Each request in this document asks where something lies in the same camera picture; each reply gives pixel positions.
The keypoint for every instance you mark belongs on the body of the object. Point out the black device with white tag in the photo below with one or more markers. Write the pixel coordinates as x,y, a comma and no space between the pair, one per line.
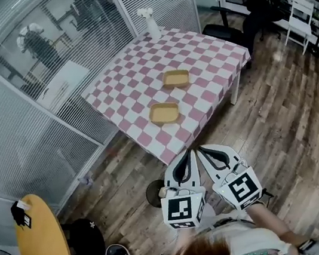
20,214

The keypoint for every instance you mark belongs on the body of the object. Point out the black bag with flower mark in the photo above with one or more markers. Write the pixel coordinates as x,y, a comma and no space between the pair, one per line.
86,240

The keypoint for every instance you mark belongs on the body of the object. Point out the clear plastic floor item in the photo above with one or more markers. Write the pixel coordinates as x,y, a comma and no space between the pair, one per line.
86,180

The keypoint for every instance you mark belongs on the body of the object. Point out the tan paper container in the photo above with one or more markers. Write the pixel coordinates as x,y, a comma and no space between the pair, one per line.
176,78
164,113

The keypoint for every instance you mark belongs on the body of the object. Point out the person's right forearm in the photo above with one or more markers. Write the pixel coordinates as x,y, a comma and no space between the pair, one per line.
269,220

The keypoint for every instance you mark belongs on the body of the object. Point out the person's white shirt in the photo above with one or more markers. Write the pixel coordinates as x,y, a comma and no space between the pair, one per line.
251,241

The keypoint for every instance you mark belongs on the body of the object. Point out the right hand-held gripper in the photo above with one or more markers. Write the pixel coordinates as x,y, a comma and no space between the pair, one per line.
240,189

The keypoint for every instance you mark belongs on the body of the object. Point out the black round trash bin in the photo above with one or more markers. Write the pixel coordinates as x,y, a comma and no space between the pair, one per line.
154,194

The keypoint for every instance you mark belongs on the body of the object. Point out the white flowers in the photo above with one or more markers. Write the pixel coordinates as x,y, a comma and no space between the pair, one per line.
144,12

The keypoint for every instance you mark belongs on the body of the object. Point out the black wristwatch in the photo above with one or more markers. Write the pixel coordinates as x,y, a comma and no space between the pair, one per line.
306,246

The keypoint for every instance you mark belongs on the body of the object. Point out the pink checkered tablecloth table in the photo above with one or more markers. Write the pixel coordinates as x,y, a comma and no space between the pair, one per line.
149,65

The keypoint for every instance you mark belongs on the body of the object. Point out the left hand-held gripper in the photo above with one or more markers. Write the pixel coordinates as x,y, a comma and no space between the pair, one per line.
179,208

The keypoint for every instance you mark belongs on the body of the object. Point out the black office chair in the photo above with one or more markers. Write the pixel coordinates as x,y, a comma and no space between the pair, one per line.
253,20

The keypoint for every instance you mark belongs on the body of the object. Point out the white folding chair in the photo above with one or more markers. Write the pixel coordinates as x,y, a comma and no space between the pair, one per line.
300,20

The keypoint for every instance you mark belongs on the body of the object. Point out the yellow round table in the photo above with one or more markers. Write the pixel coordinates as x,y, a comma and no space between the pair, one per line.
44,243

